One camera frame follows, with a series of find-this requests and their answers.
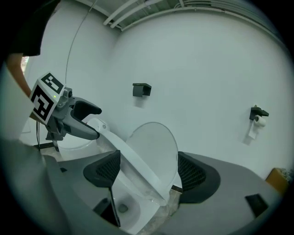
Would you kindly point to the black toilet paper holder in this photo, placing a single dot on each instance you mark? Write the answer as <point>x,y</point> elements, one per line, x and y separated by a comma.
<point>258,112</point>

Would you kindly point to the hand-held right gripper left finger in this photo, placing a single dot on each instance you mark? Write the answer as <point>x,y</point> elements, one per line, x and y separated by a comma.
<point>92,172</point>

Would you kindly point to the white ceiling pipes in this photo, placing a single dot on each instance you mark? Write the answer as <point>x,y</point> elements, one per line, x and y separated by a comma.
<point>160,13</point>

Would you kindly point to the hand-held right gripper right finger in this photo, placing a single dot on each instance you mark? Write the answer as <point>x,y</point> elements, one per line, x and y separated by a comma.
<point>229,195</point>

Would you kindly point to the white toilet bowl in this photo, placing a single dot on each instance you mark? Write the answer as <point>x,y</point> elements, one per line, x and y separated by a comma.
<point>147,215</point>

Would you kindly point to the white toilet lid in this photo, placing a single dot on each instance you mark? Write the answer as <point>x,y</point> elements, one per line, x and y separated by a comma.
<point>156,142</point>

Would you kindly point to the large brown cardboard box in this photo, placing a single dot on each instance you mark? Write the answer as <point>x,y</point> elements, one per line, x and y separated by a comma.
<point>276,181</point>

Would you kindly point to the black wall tissue holder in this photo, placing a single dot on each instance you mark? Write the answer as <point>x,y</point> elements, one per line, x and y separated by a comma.
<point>140,89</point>

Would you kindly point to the person's black shirt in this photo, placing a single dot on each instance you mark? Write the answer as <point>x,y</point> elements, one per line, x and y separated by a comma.
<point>32,27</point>

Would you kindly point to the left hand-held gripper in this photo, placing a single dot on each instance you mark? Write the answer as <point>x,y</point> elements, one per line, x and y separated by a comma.
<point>43,101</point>

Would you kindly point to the person's left forearm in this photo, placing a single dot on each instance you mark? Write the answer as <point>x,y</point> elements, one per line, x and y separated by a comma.
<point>18,73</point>

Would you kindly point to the person's arm in grey sleeve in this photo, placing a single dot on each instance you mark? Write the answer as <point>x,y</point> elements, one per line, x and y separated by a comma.
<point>16,160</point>

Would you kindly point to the white toilet paper roll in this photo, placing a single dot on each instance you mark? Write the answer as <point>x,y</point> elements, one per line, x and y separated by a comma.
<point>260,122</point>

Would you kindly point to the white toilet seat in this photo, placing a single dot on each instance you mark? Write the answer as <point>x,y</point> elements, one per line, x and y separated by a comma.
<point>137,165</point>

